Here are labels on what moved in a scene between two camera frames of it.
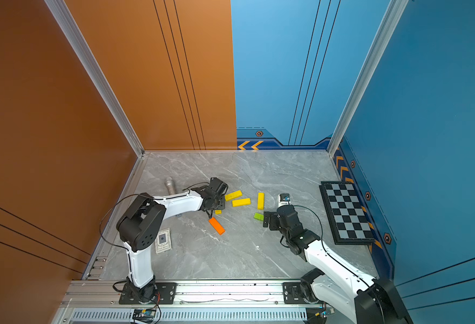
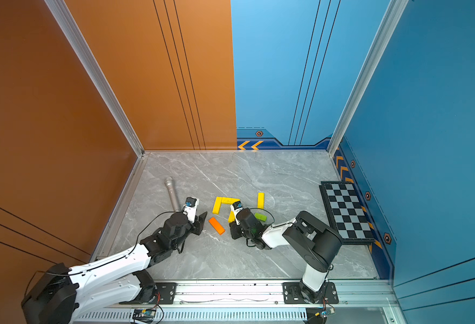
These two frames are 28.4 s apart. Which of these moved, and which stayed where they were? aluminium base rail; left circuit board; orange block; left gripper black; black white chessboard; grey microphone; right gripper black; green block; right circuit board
Moved: left gripper black; right gripper black
Stayed: green block; orange block; black white chessboard; left circuit board; right circuit board; aluminium base rail; grey microphone
